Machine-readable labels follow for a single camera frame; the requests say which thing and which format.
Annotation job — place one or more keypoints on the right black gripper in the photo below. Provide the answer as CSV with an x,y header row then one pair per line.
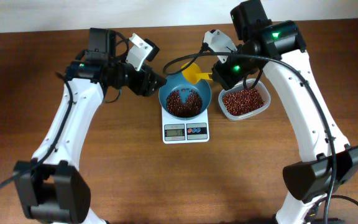
x,y
224,76

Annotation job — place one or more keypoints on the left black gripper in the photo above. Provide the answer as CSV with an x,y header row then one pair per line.
x,y
142,81

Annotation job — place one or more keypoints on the blue plastic bowl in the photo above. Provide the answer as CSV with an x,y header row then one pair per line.
x,y
183,100

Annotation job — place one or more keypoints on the red adzuki beans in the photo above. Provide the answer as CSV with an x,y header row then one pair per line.
x,y
191,107

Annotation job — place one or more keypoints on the clear plastic bean container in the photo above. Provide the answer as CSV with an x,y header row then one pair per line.
x,y
239,103

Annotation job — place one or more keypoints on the yellow plastic measuring scoop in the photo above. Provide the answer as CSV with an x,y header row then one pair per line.
x,y
193,73

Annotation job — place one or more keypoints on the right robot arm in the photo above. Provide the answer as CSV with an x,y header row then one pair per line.
x,y
328,160

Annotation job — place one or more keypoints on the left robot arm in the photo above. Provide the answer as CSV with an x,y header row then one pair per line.
x,y
49,185

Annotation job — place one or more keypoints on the white digital kitchen scale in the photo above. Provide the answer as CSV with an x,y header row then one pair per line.
x,y
189,130

